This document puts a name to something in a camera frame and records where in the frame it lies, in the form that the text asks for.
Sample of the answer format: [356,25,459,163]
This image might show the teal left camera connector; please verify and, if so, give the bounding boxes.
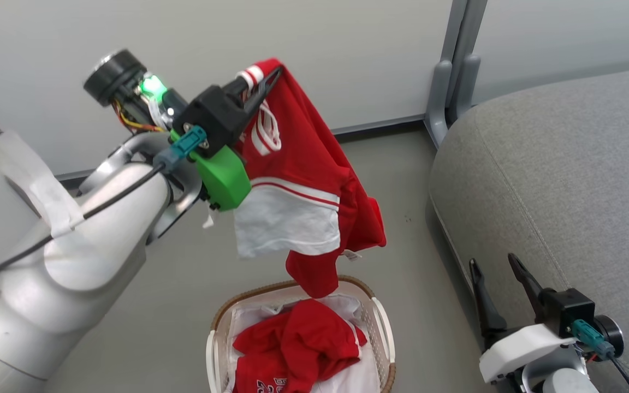
[153,124,209,174]

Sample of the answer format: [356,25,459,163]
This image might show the grey metal partition post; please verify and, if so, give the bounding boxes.
[425,0,489,147]

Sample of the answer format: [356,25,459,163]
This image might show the red garment white lettering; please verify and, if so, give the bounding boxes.
[232,299,368,393]

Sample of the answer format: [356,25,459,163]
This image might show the teal right camera connector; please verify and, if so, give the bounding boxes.
[571,319,616,361]

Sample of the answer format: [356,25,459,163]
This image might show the coloured thin gripper wires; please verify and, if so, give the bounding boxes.
[111,100,165,134]

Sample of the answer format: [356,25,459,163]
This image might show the red white sports shirt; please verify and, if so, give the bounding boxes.
[204,57,387,300]

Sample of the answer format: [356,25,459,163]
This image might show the white wicker laundry basket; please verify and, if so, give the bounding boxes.
[206,275,397,393]

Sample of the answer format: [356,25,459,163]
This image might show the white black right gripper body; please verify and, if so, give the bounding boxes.
[478,315,625,385]

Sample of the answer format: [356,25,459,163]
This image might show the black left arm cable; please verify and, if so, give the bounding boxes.
[0,163,168,300]

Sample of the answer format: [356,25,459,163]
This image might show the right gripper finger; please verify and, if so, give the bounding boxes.
[468,258,509,342]
[507,253,547,323]

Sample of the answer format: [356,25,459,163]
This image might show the teal camera connector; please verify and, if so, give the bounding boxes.
[153,124,209,174]
[571,319,616,361]

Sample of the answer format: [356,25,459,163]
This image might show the white tape strip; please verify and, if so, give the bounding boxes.
[0,131,85,238]

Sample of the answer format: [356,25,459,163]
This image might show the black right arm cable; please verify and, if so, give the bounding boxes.
[608,354,629,393]

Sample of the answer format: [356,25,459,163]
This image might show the grey fabric sofa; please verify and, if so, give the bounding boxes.
[426,64,629,393]

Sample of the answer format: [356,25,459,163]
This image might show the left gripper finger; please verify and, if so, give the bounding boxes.
[238,65,285,134]
[222,75,260,102]

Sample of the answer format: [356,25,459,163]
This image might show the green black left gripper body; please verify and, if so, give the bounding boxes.
[84,49,253,212]

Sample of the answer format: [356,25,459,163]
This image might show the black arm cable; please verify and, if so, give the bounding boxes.
[608,354,629,393]
[0,163,168,300]

